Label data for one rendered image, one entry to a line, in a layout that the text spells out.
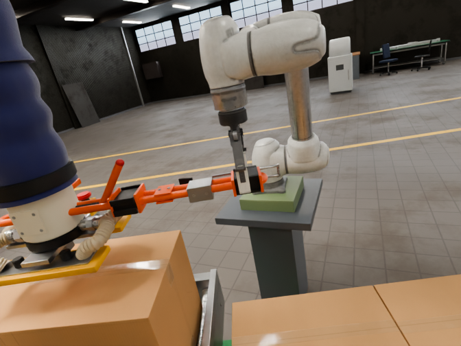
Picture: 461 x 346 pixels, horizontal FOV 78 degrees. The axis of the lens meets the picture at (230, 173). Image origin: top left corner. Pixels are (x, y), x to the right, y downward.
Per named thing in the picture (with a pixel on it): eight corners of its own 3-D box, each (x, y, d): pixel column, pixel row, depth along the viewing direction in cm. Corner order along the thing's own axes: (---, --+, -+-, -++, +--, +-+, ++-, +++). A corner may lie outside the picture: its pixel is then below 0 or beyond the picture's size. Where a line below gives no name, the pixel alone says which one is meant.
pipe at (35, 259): (-23, 274, 78) (-34, 258, 76) (35, 225, 101) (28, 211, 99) (95, 257, 76) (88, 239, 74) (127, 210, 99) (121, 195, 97)
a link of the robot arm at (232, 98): (208, 90, 68) (213, 115, 71) (245, 84, 68) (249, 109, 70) (210, 87, 77) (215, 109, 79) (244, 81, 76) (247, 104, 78)
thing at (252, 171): (234, 197, 79) (230, 180, 77) (233, 186, 85) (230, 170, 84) (264, 192, 78) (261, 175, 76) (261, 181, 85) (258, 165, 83)
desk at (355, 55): (360, 73, 1176) (359, 51, 1145) (360, 78, 1043) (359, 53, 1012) (339, 76, 1211) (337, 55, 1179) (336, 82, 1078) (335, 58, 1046)
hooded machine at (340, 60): (331, 90, 910) (328, 40, 855) (352, 88, 883) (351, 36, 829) (328, 95, 847) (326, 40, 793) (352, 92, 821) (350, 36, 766)
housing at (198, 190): (189, 204, 80) (185, 189, 79) (192, 193, 87) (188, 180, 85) (213, 200, 80) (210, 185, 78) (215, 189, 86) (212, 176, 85)
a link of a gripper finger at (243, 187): (246, 167, 74) (246, 168, 73) (250, 191, 76) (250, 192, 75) (235, 169, 74) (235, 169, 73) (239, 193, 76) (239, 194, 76)
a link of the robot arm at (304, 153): (287, 163, 162) (328, 159, 157) (287, 180, 150) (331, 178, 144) (267, 13, 118) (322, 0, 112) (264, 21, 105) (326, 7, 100)
